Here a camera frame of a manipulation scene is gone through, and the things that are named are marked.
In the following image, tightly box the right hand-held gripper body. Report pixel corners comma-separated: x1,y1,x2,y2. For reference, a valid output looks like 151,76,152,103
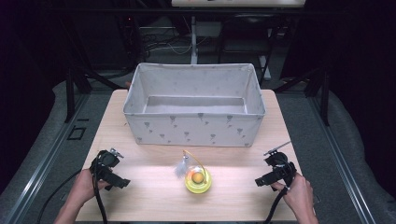
263,141,297,187

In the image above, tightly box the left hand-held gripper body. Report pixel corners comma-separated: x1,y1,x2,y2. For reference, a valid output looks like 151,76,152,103
90,147,125,181

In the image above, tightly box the yellow cat toy with feather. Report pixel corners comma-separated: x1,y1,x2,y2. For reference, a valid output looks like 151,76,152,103
174,149,213,195

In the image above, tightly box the grey printed fabric storage box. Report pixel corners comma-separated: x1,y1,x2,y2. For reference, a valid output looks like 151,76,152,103
122,63,266,147

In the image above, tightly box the person's right hand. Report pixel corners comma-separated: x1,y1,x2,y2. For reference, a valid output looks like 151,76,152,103
270,172,314,217

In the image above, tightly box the person's left hand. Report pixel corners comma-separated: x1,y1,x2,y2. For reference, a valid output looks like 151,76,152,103
65,169,110,210

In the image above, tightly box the black metal stand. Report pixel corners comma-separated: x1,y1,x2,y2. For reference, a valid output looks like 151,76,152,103
63,66,122,124
274,65,332,127

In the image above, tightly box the white stand pole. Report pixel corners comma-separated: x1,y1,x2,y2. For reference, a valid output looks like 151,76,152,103
190,15,199,65

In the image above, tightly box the black horizontal bar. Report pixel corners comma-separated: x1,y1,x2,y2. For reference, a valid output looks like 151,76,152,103
46,7,347,17

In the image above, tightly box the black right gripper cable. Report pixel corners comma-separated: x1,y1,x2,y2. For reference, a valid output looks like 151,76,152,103
263,160,297,224

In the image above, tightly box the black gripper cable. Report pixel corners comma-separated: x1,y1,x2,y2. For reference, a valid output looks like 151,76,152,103
263,160,297,224
92,150,109,224

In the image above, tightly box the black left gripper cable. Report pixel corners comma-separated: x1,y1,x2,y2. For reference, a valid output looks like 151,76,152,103
92,150,109,224

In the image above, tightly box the thin black cable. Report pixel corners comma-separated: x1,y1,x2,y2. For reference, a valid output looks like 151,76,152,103
36,169,84,224

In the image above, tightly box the metal floor rail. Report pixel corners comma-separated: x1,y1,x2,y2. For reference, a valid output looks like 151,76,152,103
2,92,92,224
306,92,378,224

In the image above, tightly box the white floor cable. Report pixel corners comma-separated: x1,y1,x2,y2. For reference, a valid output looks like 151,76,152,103
145,36,210,56

